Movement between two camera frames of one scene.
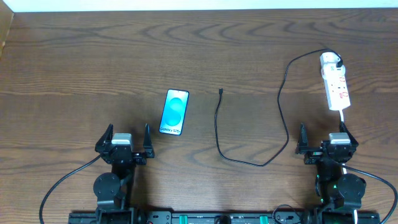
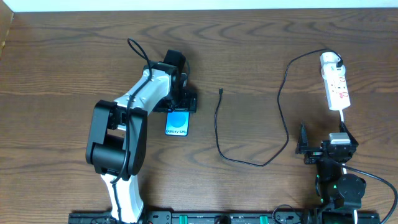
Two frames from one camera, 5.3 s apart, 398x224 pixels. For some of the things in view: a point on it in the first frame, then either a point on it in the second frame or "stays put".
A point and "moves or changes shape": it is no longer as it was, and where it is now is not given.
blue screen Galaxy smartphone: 174,112 moves or changes shape
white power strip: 337,93 stays put
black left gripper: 123,154 -> 182,104
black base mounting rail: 224,217 stays put
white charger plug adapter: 328,61 stays put
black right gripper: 327,152 stays put
